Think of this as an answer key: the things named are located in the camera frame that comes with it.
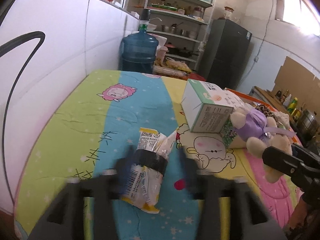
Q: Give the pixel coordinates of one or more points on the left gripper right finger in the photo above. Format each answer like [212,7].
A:
[248,217]

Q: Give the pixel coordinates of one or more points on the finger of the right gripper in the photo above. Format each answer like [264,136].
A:
[305,155]
[277,163]

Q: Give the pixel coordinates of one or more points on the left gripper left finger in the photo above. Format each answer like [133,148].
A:
[64,217]

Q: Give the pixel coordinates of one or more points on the leopard print scrunchie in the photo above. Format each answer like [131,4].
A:
[265,110]

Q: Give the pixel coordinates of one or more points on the yellow white taped packet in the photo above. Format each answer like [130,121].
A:
[147,169]

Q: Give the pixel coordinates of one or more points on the white floral scrunchie cloth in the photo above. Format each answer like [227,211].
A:
[282,120]

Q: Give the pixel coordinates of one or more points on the person right hand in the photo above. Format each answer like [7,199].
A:
[303,223]

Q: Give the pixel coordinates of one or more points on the steel steamer pot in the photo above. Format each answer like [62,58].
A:
[308,125]

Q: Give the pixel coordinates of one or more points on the purple dressed teddy bear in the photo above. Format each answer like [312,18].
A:
[260,132]

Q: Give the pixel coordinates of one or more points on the green sauce bottle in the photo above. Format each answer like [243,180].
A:
[292,105]

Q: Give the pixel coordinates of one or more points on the wooden cutting board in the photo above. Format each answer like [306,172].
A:
[267,97]

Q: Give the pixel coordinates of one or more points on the floral tissue pack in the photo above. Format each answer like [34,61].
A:
[236,120]

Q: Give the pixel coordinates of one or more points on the orange cardboard box tray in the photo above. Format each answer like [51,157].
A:
[249,99]

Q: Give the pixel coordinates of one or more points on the green white mask box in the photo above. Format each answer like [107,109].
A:
[206,106]

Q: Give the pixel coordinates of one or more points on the colourful cartoon quilt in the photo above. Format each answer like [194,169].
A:
[94,126]

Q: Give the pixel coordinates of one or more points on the black refrigerator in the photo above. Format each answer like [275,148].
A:
[223,59]

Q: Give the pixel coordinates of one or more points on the red plastic basket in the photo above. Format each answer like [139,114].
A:
[196,76]

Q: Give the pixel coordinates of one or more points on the egg tray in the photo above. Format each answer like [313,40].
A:
[177,65]

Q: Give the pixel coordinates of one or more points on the glass jar on fridge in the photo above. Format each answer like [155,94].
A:
[227,15]

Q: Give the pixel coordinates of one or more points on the metal kitchen shelf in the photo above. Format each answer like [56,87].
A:
[185,24]

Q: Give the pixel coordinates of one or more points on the blue water jug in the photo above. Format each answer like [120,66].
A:
[139,49]

